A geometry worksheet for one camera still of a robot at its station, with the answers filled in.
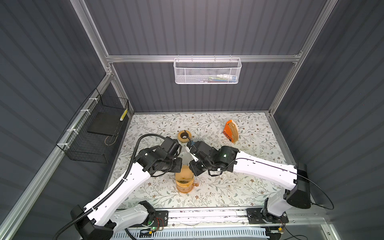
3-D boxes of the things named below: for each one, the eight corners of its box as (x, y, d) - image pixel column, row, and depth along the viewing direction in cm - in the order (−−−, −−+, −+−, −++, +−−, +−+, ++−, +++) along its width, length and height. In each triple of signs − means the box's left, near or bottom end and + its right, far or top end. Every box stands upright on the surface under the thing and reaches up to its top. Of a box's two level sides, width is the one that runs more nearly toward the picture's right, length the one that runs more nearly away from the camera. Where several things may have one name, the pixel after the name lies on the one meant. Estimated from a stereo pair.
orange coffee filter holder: (231, 144, 104) (234, 135, 97) (221, 131, 111) (223, 122, 104) (240, 140, 106) (243, 131, 99) (230, 128, 114) (232, 119, 106)
